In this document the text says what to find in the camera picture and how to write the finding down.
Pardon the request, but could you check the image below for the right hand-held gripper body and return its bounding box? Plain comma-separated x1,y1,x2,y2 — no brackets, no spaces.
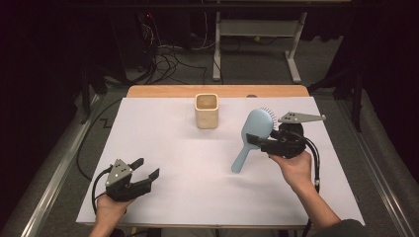
261,112,327,160

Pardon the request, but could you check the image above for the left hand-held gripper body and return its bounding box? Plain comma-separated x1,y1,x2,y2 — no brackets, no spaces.
105,158,152,202

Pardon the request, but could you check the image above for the light blue hairbrush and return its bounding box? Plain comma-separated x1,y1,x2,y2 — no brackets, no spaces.
230,107,278,175

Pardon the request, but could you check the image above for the person's right hand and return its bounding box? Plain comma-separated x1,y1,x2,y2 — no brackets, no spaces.
269,150,313,194

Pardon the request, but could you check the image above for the person's left hand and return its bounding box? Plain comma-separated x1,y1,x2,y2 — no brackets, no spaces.
95,194,136,228

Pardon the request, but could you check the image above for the white table sheet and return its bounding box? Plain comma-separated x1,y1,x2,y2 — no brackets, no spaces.
76,96,366,227

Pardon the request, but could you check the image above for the beige square cup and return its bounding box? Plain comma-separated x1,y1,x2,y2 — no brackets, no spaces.
194,93,220,130

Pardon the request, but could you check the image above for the wooden table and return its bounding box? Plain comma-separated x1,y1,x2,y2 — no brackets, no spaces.
82,84,329,231

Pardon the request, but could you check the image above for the black metal stand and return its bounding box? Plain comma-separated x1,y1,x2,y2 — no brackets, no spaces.
307,64,364,133
79,63,109,125

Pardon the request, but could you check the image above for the black equipment box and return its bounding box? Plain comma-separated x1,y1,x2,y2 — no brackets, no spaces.
108,9,156,74

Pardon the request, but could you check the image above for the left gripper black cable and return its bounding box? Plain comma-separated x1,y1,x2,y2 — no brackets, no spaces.
91,165,114,215

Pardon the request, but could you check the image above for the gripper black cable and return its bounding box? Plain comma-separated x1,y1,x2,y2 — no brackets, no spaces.
295,131,322,237
91,165,114,215

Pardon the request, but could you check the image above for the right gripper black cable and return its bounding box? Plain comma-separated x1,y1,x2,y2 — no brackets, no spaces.
295,131,322,237

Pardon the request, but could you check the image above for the long black floor cable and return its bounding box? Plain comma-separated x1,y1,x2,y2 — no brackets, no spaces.
76,98,124,182

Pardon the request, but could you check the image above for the aluminium floor rail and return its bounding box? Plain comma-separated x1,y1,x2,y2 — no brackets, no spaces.
19,94,101,237
335,98,417,237

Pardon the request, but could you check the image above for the tangle of floor cables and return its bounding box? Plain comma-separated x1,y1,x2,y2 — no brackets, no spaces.
141,13,210,85

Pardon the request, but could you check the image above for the white metal desk frame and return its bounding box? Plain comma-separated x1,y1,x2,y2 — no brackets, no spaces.
211,0,308,84

